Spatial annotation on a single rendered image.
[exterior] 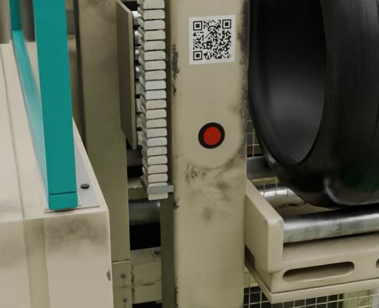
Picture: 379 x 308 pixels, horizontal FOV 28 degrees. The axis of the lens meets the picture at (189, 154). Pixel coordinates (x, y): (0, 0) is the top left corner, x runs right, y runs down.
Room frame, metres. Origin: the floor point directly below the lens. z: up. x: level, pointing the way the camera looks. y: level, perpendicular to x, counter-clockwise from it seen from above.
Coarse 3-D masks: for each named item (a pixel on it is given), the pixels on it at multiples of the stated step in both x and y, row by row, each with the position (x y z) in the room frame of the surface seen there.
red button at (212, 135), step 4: (208, 128) 1.19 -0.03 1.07; (212, 128) 1.19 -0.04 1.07; (216, 128) 1.19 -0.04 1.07; (204, 132) 1.19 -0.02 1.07; (208, 132) 1.18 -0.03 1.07; (212, 132) 1.19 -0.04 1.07; (216, 132) 1.19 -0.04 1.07; (204, 136) 1.18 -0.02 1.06; (208, 136) 1.18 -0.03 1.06; (212, 136) 1.19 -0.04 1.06; (216, 136) 1.19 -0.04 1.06; (220, 136) 1.19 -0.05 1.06; (204, 140) 1.18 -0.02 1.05; (208, 140) 1.18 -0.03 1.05; (212, 140) 1.19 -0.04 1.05; (216, 140) 1.19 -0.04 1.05; (208, 144) 1.19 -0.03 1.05; (212, 144) 1.19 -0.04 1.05
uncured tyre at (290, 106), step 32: (256, 0) 1.49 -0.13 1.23; (288, 0) 1.59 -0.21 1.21; (320, 0) 1.16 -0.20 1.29; (352, 0) 1.10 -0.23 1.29; (256, 32) 1.50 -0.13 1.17; (288, 32) 1.59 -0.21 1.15; (320, 32) 1.61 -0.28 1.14; (352, 32) 1.09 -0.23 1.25; (256, 64) 1.49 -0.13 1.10; (288, 64) 1.58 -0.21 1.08; (320, 64) 1.59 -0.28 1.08; (352, 64) 1.08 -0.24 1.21; (256, 96) 1.46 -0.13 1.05; (288, 96) 1.55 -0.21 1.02; (320, 96) 1.56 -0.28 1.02; (352, 96) 1.07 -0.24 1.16; (256, 128) 1.43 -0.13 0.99; (288, 128) 1.49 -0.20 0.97; (320, 128) 1.13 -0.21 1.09; (352, 128) 1.08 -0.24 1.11; (288, 160) 1.29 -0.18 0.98; (320, 160) 1.14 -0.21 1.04; (352, 160) 1.09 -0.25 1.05; (320, 192) 1.17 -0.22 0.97; (352, 192) 1.12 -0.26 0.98
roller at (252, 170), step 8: (248, 160) 1.43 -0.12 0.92; (256, 160) 1.44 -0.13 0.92; (264, 160) 1.44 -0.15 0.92; (248, 168) 1.42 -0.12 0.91; (256, 168) 1.43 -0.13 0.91; (264, 168) 1.43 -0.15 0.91; (248, 176) 1.42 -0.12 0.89; (256, 176) 1.43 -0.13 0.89; (264, 176) 1.43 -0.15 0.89; (272, 176) 1.44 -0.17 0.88
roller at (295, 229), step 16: (352, 208) 1.20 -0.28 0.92; (368, 208) 1.20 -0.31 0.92; (288, 224) 1.15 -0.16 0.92; (304, 224) 1.16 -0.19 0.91; (320, 224) 1.16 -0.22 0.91; (336, 224) 1.17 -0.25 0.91; (352, 224) 1.17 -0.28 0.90; (368, 224) 1.18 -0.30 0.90; (288, 240) 1.15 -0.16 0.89; (304, 240) 1.16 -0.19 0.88
